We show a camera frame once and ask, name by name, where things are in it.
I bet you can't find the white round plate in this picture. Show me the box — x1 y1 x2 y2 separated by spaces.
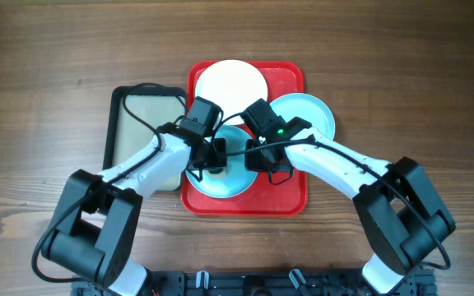
195 60 268 118

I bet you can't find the green and yellow sponge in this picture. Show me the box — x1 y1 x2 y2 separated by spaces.
207 167 225 175

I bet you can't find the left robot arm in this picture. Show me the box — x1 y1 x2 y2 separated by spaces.
31 97 223 295

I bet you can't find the light blue plate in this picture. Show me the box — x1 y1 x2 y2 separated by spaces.
185 125 258 198
270 93 336 140

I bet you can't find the red plastic tray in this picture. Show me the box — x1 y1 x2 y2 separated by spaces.
179 60 308 217

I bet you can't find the black tray with soapy water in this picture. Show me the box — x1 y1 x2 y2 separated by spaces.
102 86 187 170

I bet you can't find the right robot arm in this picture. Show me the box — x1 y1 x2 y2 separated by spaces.
241 99 456 294

